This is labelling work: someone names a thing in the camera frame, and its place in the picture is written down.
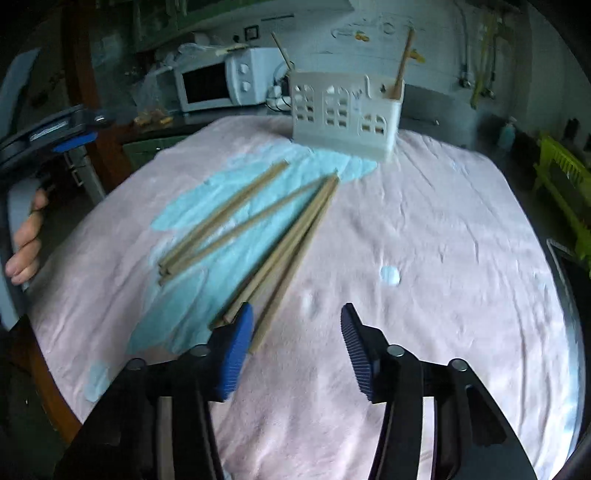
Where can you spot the green wall cabinets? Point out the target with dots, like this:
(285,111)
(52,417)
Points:
(184,31)

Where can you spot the green base cabinet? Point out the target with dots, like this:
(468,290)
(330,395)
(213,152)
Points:
(138,150)

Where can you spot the white microwave oven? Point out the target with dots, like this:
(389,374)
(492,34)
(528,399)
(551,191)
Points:
(217,81)

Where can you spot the white plastic utensil holder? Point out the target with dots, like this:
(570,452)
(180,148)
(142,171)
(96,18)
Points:
(341,134)

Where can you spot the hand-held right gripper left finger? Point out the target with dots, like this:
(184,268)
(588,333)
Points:
(238,350)

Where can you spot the green dish rack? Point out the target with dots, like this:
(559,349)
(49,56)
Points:
(565,184)

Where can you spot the blue soap bottle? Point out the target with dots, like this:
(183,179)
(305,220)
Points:
(507,134)

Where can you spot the black wall socket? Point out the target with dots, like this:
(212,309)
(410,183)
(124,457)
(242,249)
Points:
(251,33)

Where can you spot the person's left hand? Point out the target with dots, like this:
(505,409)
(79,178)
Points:
(27,244)

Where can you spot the clear plastic bag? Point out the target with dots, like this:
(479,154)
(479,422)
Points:
(194,50)

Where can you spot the wooden chopstick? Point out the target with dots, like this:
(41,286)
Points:
(240,232)
(231,210)
(281,50)
(281,247)
(403,64)
(295,267)

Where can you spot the orange fruit wall sticker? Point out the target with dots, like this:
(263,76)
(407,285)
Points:
(360,35)
(418,56)

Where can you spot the plastic bag of snacks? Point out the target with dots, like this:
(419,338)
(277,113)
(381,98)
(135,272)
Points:
(152,115)

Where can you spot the pink blanket with blue pattern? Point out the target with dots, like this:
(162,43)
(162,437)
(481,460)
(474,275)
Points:
(415,230)

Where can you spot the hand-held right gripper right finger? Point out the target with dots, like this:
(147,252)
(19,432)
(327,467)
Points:
(358,350)

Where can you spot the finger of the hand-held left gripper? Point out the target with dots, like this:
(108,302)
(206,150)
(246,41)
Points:
(74,143)

